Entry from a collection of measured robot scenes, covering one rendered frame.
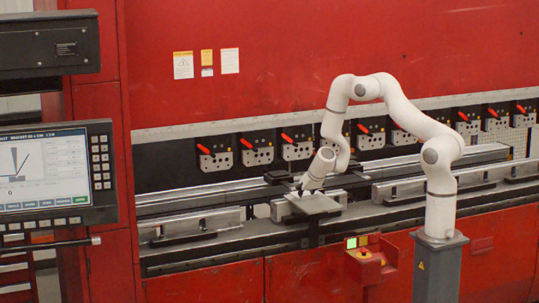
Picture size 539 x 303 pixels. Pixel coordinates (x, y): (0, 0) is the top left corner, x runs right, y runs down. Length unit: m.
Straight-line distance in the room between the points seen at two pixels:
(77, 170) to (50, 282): 2.74
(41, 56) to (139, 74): 0.77
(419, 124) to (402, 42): 0.77
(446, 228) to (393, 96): 0.57
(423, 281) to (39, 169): 1.57
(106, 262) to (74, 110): 0.64
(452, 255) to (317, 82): 1.01
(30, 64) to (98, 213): 0.54
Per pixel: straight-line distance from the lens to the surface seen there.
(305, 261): 3.51
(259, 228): 3.45
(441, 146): 2.84
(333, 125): 3.16
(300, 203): 3.39
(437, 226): 2.99
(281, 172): 3.72
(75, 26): 2.42
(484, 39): 3.93
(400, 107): 2.96
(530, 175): 4.30
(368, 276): 3.37
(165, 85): 3.14
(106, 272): 3.08
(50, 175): 2.49
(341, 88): 3.09
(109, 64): 2.86
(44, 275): 5.29
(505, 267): 4.30
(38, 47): 2.42
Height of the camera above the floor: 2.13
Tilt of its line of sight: 15 degrees down
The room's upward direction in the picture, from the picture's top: 1 degrees counter-clockwise
